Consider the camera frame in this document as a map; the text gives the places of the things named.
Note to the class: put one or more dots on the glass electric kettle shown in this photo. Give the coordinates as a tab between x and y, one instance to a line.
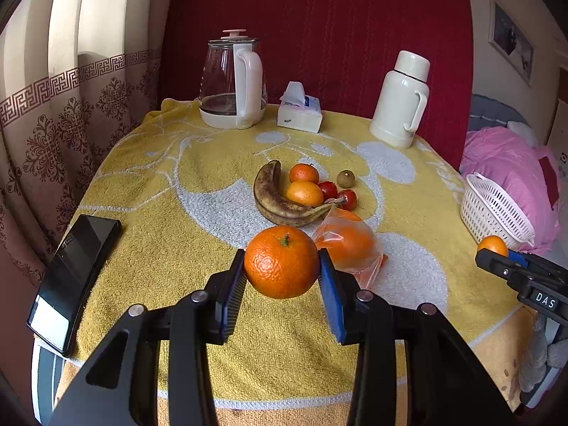
232	92

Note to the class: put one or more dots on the black smartphone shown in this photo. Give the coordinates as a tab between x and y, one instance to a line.
58	305

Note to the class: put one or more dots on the red cherry tomato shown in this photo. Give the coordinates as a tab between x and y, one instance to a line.
328	189
347	199

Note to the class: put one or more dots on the yellow patterned towel cloth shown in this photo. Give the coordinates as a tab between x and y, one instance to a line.
183	194

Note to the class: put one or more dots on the patterned beige curtain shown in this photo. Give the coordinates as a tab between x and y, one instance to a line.
76	77

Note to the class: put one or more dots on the pink polka dot duvet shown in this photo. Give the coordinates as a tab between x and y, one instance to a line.
505	158

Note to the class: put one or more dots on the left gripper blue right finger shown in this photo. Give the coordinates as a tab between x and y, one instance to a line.
338	290

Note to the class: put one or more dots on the white pillow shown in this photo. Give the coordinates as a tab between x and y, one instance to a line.
523	130

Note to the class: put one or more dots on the white plastic basket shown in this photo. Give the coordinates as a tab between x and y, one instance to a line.
488	210

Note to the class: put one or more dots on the brown kiwi fruit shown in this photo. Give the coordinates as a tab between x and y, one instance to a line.
346	179

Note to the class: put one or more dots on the white tissue pack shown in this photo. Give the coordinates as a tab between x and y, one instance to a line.
299	111

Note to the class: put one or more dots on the large orange mandarin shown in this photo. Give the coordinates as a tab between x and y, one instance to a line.
282	262

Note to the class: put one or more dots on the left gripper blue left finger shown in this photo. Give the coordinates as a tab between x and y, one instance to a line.
226	290

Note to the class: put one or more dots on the overripe brown banana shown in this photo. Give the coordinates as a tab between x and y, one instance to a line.
279	210

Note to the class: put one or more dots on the small orange kumquat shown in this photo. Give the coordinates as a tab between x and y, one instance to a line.
494	244

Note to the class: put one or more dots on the small orange tangerine front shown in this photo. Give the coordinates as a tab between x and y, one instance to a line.
305	193

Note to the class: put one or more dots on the cream thermos flask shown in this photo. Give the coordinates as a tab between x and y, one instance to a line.
402	101

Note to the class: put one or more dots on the small orange tangerine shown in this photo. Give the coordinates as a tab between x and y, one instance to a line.
305	193
304	173

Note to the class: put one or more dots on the framed wall picture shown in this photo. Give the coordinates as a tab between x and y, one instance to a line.
508	38

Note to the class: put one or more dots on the small orange tangerine back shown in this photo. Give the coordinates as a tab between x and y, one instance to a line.
304	173

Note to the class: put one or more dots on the red cloth on duvet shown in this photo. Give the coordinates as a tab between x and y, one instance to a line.
549	175

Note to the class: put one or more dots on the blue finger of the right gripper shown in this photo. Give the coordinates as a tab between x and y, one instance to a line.
505	267

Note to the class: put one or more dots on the oranges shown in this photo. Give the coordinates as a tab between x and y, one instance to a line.
352	246

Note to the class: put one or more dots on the grey bed headboard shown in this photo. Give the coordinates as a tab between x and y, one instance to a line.
488	112

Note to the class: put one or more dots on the grey gloved right hand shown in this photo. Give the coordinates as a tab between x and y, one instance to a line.
547	349

